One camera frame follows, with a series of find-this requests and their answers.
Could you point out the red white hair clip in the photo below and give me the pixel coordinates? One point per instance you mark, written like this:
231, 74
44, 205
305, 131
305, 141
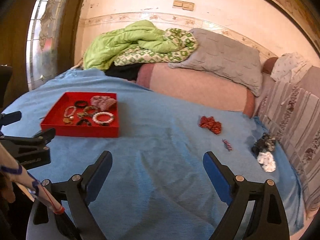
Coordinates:
227, 144

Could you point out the red patterned scrunchie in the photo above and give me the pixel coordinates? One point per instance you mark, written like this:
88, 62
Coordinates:
211, 124

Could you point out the grey textured pillow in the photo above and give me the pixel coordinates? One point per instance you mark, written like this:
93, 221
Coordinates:
226, 58

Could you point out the red plaid fabric scrunchie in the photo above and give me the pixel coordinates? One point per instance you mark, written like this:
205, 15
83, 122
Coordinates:
102, 102

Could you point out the green quilted comforter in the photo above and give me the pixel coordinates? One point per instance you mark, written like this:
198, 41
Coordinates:
139, 42

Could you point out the pink bolster cushion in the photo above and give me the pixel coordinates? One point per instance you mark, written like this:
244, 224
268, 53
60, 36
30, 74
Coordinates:
197, 87

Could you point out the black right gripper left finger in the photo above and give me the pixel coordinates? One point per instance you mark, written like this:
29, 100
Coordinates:
79, 191

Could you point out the red jewelry tray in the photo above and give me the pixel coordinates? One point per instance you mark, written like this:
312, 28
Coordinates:
74, 116

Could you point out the beige wall switch plate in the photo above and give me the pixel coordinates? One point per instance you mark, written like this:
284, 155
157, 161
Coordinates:
183, 5

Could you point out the striped floral sofa cushion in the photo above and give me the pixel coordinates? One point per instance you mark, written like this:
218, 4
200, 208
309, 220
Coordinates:
290, 112

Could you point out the dark floral scrunchie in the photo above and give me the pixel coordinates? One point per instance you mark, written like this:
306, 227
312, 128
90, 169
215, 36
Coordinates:
265, 144

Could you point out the stained glass door window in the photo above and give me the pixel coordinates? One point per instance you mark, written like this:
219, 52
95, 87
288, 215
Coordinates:
40, 47

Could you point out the white printed pillow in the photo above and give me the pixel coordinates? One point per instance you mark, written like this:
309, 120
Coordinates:
290, 67

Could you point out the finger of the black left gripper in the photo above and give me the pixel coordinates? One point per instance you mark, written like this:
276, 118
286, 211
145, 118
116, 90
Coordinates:
10, 118

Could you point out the white marked stick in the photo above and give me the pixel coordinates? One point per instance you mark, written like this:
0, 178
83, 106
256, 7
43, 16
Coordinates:
12, 171

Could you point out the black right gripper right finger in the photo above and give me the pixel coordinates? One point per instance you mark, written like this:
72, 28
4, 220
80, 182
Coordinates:
268, 218

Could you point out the white patterned scrunchie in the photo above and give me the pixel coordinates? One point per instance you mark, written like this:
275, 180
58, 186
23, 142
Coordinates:
266, 160

